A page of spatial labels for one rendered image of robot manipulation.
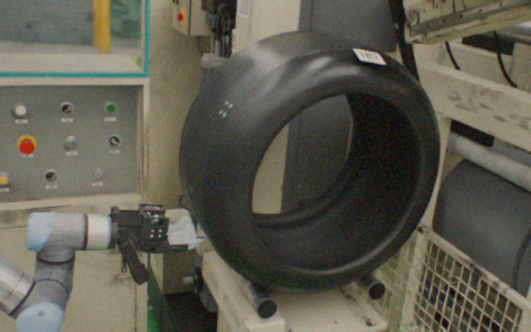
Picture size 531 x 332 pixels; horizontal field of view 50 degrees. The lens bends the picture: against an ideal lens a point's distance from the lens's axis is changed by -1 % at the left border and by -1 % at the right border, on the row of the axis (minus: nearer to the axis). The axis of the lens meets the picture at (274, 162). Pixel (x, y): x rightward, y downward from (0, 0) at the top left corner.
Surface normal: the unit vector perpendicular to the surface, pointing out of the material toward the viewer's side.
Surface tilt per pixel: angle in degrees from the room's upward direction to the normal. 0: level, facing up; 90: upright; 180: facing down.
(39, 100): 90
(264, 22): 90
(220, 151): 77
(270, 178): 90
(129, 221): 90
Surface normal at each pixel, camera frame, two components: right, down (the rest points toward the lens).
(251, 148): 0.22, 0.27
